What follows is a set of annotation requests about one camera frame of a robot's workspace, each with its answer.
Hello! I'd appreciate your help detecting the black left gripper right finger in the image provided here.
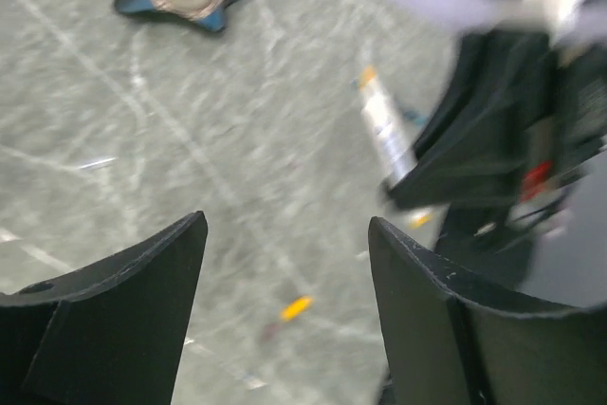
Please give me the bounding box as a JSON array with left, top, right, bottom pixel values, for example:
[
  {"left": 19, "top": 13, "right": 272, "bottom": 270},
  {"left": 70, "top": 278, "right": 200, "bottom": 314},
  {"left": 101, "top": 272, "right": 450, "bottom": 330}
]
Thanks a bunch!
[{"left": 368, "top": 217, "right": 606, "bottom": 404}]

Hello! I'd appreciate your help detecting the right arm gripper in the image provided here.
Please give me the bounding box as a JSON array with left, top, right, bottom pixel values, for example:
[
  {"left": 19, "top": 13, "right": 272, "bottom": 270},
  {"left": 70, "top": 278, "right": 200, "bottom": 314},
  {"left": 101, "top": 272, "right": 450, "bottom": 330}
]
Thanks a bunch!
[{"left": 386, "top": 29, "right": 606, "bottom": 237}]

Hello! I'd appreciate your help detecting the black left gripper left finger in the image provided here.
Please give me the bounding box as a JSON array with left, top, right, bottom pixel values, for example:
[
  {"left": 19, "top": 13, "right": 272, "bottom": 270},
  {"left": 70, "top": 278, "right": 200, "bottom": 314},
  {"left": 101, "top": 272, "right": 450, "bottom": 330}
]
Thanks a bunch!
[{"left": 1, "top": 212, "right": 208, "bottom": 405}]

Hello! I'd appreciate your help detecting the white marker with yellow end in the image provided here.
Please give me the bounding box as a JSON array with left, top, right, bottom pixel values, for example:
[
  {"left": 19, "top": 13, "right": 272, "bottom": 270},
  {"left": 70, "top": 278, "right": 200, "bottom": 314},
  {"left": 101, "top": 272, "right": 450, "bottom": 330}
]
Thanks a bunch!
[{"left": 357, "top": 65, "right": 417, "bottom": 189}]

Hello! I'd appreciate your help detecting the yellow marker cap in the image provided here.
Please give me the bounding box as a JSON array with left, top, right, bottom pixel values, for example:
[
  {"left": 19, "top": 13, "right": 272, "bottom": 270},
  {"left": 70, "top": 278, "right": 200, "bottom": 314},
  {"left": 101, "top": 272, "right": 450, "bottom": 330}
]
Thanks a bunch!
[{"left": 279, "top": 296, "right": 313, "bottom": 322}]

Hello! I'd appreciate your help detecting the blue pen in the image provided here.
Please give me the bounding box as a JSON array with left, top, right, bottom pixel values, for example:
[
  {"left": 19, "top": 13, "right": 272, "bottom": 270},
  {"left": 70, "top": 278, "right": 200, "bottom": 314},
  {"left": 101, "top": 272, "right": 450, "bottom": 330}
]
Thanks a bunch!
[{"left": 392, "top": 93, "right": 427, "bottom": 127}]

